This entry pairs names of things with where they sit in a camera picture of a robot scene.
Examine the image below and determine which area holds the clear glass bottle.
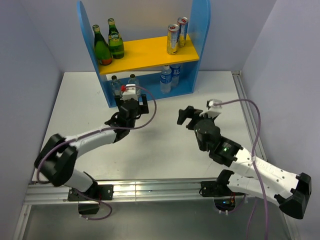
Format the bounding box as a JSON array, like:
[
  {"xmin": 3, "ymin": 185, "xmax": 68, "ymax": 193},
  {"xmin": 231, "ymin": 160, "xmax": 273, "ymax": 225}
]
[
  {"xmin": 111, "ymin": 75, "xmax": 123, "ymax": 97},
  {"xmin": 128, "ymin": 73, "xmax": 141, "ymax": 98}
]

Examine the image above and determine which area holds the blue label bottle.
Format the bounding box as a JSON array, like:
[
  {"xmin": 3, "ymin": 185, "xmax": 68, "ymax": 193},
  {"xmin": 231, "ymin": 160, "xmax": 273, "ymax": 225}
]
[
  {"xmin": 170, "ymin": 64, "xmax": 181, "ymax": 87},
  {"xmin": 160, "ymin": 65, "xmax": 172, "ymax": 94}
]

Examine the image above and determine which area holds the silver can front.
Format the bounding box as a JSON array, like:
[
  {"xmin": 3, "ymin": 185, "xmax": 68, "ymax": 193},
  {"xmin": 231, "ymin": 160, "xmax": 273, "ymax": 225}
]
[{"xmin": 166, "ymin": 24, "xmax": 180, "ymax": 55}]

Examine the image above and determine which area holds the silver can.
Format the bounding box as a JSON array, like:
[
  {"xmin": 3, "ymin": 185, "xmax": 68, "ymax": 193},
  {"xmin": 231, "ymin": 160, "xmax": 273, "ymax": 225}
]
[
  {"xmin": 166, "ymin": 24, "xmax": 180, "ymax": 55},
  {"xmin": 177, "ymin": 17, "xmax": 189, "ymax": 48}
]

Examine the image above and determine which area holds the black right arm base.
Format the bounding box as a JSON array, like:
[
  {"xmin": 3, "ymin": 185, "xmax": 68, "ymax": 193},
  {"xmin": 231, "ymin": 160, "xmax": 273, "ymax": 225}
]
[{"xmin": 198, "ymin": 180, "xmax": 245, "ymax": 213}]

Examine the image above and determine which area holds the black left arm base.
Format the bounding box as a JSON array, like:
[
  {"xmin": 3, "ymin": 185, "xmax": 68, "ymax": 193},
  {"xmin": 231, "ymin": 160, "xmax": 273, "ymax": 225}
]
[{"xmin": 67, "ymin": 184, "xmax": 114, "ymax": 216}]

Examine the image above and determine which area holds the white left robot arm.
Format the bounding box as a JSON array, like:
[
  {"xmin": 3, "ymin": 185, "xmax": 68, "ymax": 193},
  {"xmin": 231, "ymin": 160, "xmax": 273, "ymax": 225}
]
[{"xmin": 47, "ymin": 94, "xmax": 201, "ymax": 180}]

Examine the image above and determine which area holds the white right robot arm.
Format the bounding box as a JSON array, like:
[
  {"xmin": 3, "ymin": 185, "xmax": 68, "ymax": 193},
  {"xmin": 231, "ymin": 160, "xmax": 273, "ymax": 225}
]
[{"xmin": 177, "ymin": 106, "xmax": 312, "ymax": 220}]

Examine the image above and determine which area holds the blue and yellow shelf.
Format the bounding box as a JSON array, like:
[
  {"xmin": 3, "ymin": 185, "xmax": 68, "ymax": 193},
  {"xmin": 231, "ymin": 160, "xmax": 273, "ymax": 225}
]
[{"xmin": 76, "ymin": 0, "xmax": 211, "ymax": 108}]

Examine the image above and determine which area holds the green glass bottle left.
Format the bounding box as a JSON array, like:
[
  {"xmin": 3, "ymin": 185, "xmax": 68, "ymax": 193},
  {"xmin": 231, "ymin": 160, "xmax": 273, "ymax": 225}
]
[{"xmin": 92, "ymin": 24, "xmax": 113, "ymax": 66}]

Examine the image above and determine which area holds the green glass bottle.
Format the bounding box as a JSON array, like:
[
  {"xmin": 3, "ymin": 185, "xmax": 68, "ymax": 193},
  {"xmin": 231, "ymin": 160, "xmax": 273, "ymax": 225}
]
[
  {"xmin": 107, "ymin": 18, "xmax": 125, "ymax": 59},
  {"xmin": 92, "ymin": 24, "xmax": 113, "ymax": 66}
]

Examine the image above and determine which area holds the green glass bottle right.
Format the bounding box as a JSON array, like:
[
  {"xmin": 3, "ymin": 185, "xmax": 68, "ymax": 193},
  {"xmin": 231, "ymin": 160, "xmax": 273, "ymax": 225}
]
[{"xmin": 107, "ymin": 18, "xmax": 125, "ymax": 59}]

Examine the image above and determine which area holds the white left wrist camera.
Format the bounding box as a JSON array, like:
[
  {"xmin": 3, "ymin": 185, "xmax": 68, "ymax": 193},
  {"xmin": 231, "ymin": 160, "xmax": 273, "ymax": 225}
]
[{"xmin": 121, "ymin": 84, "xmax": 139, "ymax": 101}]

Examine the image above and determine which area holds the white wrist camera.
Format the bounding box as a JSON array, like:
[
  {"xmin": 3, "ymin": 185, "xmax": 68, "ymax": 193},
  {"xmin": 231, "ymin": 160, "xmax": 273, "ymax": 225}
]
[
  {"xmin": 199, "ymin": 99, "xmax": 222, "ymax": 119},
  {"xmin": 121, "ymin": 84, "xmax": 139, "ymax": 101}
]

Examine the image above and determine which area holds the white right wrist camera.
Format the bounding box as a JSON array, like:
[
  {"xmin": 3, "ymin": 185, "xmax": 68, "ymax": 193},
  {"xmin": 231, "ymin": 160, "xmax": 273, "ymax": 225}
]
[{"xmin": 199, "ymin": 99, "xmax": 222, "ymax": 119}]

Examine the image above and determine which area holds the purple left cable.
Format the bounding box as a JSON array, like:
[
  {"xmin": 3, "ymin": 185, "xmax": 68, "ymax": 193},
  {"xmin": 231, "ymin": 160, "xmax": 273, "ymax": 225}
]
[{"xmin": 36, "ymin": 85, "xmax": 158, "ymax": 185}]

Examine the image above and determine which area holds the purple cable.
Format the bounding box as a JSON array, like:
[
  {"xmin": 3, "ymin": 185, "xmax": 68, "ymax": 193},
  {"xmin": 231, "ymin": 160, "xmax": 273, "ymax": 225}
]
[
  {"xmin": 219, "ymin": 98, "xmax": 271, "ymax": 240},
  {"xmin": 36, "ymin": 85, "xmax": 158, "ymax": 185}
]

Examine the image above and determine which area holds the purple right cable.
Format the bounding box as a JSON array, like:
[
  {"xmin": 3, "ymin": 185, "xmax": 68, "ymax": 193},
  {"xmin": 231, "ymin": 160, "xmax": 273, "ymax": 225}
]
[{"xmin": 219, "ymin": 98, "xmax": 271, "ymax": 240}]

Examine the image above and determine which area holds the aluminium rail frame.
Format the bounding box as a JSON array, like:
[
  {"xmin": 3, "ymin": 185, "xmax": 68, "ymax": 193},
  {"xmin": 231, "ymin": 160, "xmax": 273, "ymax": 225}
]
[{"xmin": 12, "ymin": 70, "xmax": 293, "ymax": 240}]

